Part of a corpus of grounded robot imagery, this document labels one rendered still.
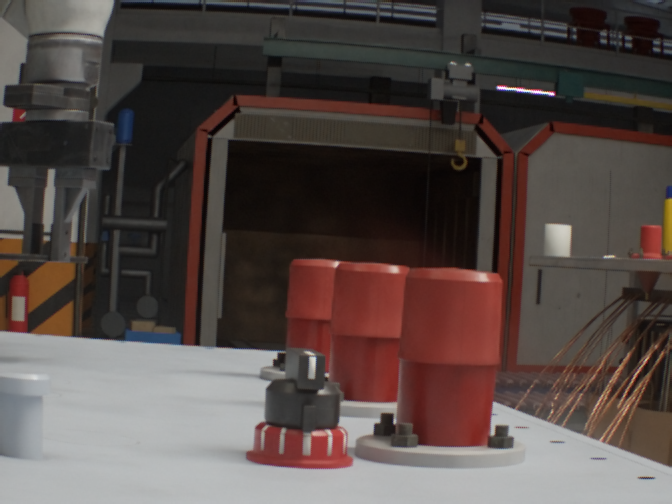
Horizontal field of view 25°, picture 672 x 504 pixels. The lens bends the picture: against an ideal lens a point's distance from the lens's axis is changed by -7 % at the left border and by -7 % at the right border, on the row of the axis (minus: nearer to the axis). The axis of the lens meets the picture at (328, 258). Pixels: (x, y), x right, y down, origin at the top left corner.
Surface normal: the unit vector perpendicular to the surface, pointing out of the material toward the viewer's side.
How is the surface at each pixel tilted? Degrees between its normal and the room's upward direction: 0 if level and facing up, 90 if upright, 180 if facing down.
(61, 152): 90
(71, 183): 90
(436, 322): 89
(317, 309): 89
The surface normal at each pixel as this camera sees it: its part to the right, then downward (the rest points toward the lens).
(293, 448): -0.16, -0.04
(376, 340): 0.19, 0.02
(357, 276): -0.38, -0.04
